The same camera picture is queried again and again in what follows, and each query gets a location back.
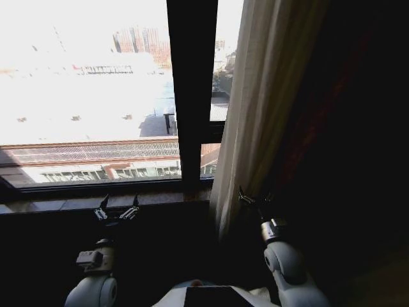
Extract brown stone window sill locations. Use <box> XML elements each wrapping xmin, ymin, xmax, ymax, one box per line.
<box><xmin>0</xmin><ymin>189</ymin><xmax>212</xmax><ymax>214</ymax></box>

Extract dark red thick curtain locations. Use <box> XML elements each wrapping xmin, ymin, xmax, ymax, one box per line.
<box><xmin>220</xmin><ymin>0</ymin><xmax>409</xmax><ymax>307</ymax></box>

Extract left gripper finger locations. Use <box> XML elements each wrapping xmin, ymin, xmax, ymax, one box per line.
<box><xmin>119</xmin><ymin>193</ymin><xmax>141</xmax><ymax>221</ymax></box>
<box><xmin>93</xmin><ymin>193</ymin><xmax>111</xmax><ymax>223</ymax></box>

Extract beige sheer curtain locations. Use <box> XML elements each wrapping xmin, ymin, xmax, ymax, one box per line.
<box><xmin>209</xmin><ymin>0</ymin><xmax>330</xmax><ymax>242</ymax></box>

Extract black window frame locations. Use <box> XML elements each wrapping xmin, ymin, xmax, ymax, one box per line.
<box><xmin>0</xmin><ymin>0</ymin><xmax>226</xmax><ymax>203</ymax></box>

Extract white robot front shell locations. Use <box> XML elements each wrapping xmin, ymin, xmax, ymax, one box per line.
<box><xmin>157</xmin><ymin>279</ymin><xmax>274</xmax><ymax>307</ymax></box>

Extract red brick high-rise building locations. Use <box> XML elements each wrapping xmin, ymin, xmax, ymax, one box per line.
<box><xmin>111</xmin><ymin>26</ymin><xmax>172</xmax><ymax>68</ymax></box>

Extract low building with grid roof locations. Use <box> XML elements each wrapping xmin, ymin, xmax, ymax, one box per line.
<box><xmin>0</xmin><ymin>136</ymin><xmax>221</xmax><ymax>184</ymax></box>

